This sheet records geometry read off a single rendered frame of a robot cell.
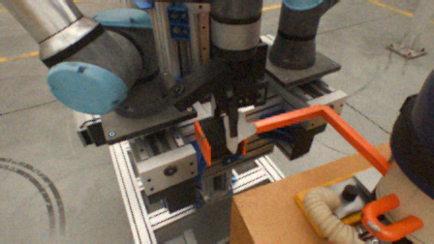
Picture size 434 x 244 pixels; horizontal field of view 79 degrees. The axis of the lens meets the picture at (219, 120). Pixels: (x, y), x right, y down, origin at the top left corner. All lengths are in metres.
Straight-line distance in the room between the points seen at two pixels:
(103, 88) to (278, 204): 0.42
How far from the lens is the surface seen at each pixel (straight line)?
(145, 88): 0.65
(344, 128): 0.61
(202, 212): 1.44
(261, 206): 0.61
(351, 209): 0.63
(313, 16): 0.82
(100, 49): 0.49
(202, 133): 0.52
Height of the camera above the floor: 1.47
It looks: 42 degrees down
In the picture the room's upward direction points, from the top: straight up
